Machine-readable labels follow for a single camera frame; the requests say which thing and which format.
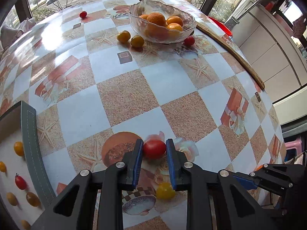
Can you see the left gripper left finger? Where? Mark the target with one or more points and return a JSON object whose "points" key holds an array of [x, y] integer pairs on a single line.
{"points": [[119, 177]]}

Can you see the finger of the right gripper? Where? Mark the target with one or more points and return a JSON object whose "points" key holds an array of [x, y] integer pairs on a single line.
{"points": [[245, 180]]}

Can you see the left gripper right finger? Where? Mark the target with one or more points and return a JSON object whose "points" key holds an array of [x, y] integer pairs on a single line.
{"points": [[187, 176]]}

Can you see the yellow cherry tomato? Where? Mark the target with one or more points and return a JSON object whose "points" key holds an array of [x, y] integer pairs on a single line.
{"points": [[165, 191]]}

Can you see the red cherry tomato with stem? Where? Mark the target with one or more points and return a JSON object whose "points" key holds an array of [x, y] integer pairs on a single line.
{"points": [[20, 182]]}

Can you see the brownish tomato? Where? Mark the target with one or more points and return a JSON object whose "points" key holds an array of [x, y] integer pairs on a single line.
{"points": [[32, 199]]}

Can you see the checkered patterned tablecloth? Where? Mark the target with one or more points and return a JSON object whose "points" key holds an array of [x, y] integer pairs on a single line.
{"points": [[94, 96]]}

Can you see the green tray white inside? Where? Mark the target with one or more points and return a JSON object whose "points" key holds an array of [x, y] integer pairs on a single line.
{"points": [[19, 124]]}

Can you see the yellow tomato in tray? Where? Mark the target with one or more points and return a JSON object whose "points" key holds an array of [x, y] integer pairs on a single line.
{"points": [[18, 148]]}

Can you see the yellow kumquat near bowl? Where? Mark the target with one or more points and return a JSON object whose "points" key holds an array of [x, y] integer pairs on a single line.
{"points": [[137, 41]]}

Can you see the red tomato beside bowl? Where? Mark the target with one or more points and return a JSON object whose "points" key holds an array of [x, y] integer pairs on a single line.
{"points": [[189, 41]]}

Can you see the yellow kumquat left of bowl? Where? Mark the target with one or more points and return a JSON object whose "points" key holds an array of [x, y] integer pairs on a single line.
{"points": [[123, 37]]}

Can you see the red plastic basin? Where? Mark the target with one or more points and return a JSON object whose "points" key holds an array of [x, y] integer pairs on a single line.
{"points": [[225, 29]]}

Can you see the glass fruit bowl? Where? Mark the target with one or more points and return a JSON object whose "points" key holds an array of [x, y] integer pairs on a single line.
{"points": [[179, 24]]}

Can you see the big orange in bowl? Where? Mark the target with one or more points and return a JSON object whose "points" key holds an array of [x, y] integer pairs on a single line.
{"points": [[157, 19]]}

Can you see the far red cherry tomato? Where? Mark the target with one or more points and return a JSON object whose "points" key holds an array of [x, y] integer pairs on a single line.
{"points": [[83, 14]]}

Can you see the pink cloth on chair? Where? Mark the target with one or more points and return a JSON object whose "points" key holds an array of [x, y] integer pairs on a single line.
{"points": [[9, 35]]}

